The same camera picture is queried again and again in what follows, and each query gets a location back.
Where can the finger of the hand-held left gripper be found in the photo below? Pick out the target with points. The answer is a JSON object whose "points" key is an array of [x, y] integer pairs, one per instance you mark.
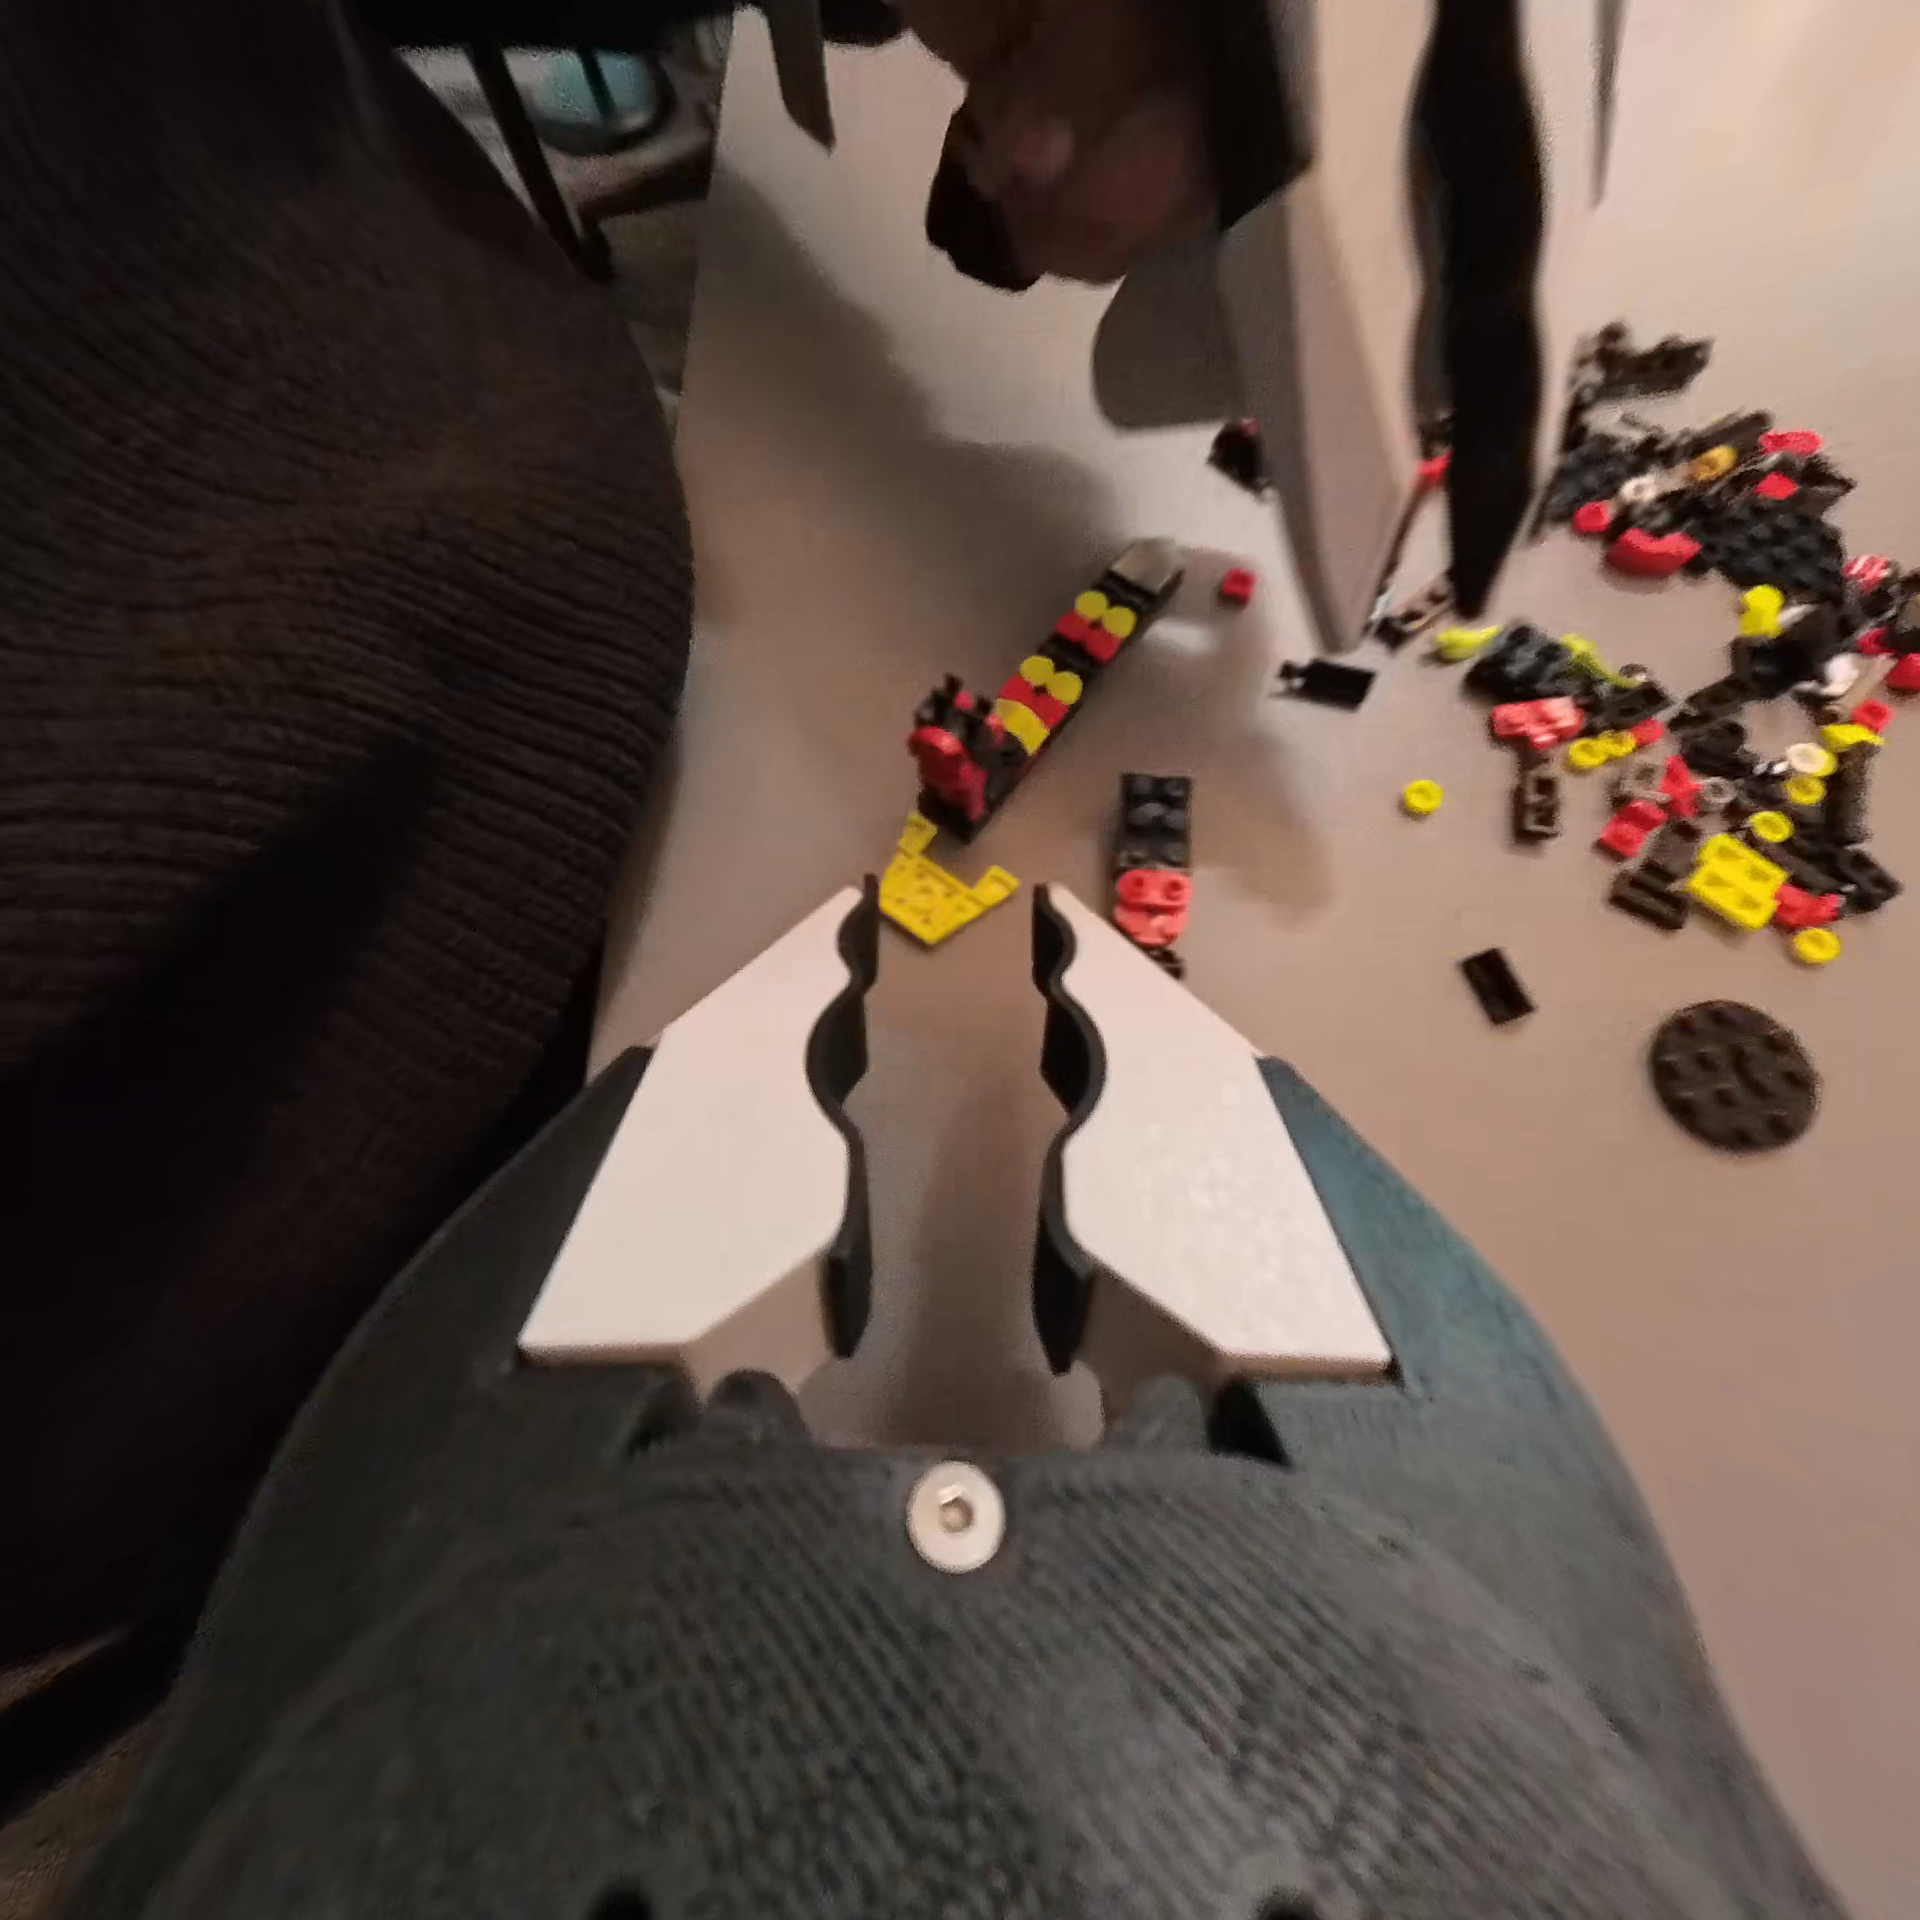
{"points": [[1335, 419], [1607, 72]]}

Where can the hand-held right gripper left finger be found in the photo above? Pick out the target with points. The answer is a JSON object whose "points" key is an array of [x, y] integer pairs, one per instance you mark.
{"points": [[701, 1186]]}

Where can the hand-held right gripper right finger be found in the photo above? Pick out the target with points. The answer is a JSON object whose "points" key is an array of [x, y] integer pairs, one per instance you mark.
{"points": [[1215, 1202]]}

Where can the yellow wedge lego plate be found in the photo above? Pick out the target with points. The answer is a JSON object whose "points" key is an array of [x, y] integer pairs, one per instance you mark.
{"points": [[922, 901]]}

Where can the pile of lego pieces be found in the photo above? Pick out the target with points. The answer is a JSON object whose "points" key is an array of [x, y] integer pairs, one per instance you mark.
{"points": [[1768, 544]]}

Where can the black clip lego piece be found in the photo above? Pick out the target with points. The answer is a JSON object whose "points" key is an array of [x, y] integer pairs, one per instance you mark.
{"points": [[1329, 682]]}

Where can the small black red lego assembly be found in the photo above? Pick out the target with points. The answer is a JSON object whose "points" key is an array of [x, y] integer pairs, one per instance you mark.
{"points": [[1149, 887]]}

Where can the black lego slope tile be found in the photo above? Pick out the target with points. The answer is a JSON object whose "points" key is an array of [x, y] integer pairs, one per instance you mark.
{"points": [[1498, 987]]}

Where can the long black red yellow lego assembly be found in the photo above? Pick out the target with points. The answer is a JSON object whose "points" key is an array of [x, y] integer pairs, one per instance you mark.
{"points": [[1051, 682]]}

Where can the black round lego plate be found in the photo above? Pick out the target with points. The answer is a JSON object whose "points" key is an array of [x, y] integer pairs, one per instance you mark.
{"points": [[1735, 1074]]}

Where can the person's left hand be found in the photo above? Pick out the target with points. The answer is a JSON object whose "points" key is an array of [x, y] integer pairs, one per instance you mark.
{"points": [[1066, 136]]}

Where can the person's dark knit sweater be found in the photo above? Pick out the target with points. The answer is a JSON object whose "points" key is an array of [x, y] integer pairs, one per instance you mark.
{"points": [[304, 603]]}

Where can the dark metal frame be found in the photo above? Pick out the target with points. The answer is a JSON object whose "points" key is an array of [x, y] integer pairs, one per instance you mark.
{"points": [[528, 167]]}

